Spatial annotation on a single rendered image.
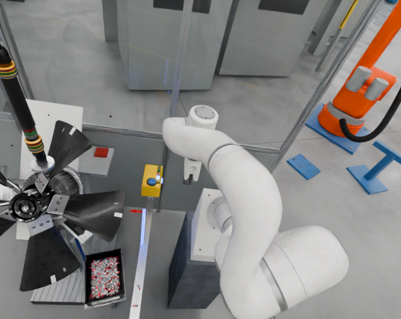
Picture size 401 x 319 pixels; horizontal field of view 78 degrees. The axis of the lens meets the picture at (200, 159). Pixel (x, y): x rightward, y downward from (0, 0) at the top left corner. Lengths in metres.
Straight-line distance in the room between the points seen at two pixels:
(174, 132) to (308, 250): 0.40
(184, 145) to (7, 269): 2.05
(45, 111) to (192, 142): 0.93
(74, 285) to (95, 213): 1.15
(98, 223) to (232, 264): 0.79
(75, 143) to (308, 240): 0.90
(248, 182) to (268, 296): 0.18
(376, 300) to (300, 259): 2.61
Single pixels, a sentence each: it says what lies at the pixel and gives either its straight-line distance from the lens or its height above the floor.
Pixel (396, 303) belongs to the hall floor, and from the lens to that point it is 3.19.
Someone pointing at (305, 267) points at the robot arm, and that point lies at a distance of 0.45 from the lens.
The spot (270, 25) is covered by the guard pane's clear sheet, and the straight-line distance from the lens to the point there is 1.41.
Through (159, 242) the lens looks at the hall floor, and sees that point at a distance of 2.36.
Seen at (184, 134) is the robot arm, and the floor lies 1.75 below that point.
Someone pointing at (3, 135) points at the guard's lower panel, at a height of 0.82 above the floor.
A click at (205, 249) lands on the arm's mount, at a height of 1.03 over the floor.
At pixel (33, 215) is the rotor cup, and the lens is 1.18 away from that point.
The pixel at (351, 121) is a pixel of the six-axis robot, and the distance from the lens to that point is 4.40.
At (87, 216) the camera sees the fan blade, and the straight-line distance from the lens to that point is 1.15.
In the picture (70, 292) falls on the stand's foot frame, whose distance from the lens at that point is 2.20.
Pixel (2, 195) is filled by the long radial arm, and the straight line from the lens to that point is 1.39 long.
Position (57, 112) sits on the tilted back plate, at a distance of 1.38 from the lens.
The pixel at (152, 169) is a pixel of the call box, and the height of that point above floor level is 1.07.
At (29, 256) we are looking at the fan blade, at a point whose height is 1.06.
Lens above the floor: 2.15
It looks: 46 degrees down
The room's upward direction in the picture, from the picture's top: 16 degrees clockwise
